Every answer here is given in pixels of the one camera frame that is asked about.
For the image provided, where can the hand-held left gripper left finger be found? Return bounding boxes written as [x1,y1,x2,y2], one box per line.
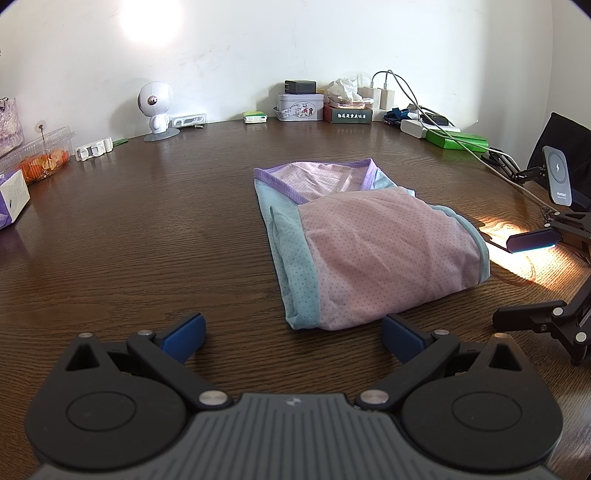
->
[64,313,234,409]

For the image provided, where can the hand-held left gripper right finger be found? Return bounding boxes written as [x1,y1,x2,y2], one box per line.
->
[355,314,528,411]

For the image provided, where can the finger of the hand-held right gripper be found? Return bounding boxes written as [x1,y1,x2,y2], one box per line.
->
[492,279,591,366]
[505,210,591,262]

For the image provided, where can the pink blue purple garment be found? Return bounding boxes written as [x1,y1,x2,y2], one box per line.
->
[253,158,491,332]

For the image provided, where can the black chair back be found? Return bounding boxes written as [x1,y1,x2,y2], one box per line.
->
[526,112,591,211]

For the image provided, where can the white flat box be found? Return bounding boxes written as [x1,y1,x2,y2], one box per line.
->
[400,119,461,140]

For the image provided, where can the white plastic clip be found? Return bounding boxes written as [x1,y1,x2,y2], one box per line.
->
[75,137,114,162]

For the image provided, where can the white purple tissue box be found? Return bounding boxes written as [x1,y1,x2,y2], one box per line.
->
[0,168,32,232]

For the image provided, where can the dark green tissue box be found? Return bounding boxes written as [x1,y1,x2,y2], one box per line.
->
[323,102,374,125]

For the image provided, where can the clear plastic box of oranges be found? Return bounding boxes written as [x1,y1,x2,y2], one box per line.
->
[0,126,76,185]

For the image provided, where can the white tissue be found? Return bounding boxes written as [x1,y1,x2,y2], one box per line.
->
[326,78,363,105]

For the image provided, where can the lilac printed tin box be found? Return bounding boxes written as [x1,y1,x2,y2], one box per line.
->
[276,92,325,123]

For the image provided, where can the white cable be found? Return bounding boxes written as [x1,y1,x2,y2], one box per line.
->
[370,69,561,217]

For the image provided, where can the grey magnetic phone mount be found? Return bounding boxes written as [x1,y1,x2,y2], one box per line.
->
[542,145,574,206]

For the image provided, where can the white robot-shaped camera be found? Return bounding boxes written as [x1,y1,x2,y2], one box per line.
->
[137,81,182,143]

